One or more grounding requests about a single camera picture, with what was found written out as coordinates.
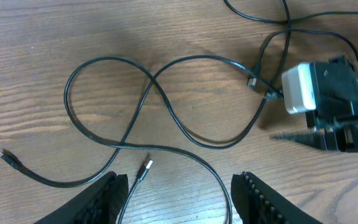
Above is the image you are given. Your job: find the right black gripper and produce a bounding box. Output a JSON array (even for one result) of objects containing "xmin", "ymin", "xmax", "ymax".
[{"xmin": 270, "ymin": 111, "xmax": 358, "ymax": 152}]

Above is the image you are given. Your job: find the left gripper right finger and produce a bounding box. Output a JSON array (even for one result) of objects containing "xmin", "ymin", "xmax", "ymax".
[{"xmin": 231, "ymin": 172, "xmax": 321, "ymax": 224}]

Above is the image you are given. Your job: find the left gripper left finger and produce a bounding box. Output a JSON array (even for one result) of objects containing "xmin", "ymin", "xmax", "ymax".
[{"xmin": 36, "ymin": 171, "xmax": 129, "ymax": 224}]

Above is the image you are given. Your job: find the black USB cable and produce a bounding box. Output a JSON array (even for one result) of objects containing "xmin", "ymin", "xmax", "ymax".
[{"xmin": 0, "ymin": 54, "xmax": 284, "ymax": 224}]

